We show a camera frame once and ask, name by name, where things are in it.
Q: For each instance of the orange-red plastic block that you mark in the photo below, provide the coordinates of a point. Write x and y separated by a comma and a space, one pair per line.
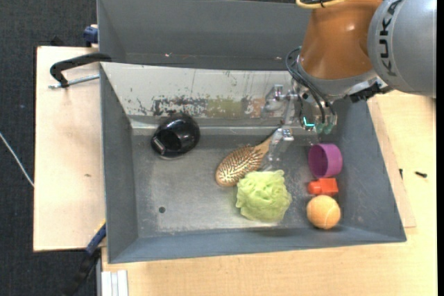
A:
324, 187

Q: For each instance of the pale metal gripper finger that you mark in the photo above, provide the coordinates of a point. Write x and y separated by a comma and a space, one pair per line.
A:
274, 95
281, 145

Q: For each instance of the black rounded plastic object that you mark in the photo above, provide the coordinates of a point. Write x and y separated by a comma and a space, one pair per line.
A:
177, 137

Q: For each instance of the orange tennis ball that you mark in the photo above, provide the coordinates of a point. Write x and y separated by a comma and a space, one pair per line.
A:
323, 212

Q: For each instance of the small black screw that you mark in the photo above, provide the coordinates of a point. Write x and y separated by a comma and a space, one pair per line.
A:
421, 174

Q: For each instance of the green bath pouf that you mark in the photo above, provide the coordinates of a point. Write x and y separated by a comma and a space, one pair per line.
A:
263, 195

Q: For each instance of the grey metal bin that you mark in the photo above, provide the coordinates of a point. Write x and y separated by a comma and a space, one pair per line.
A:
187, 204

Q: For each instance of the wooden hairbrush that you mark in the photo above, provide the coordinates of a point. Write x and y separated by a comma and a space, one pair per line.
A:
239, 164

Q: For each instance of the purple plastic cup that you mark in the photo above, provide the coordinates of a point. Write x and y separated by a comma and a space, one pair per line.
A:
324, 161

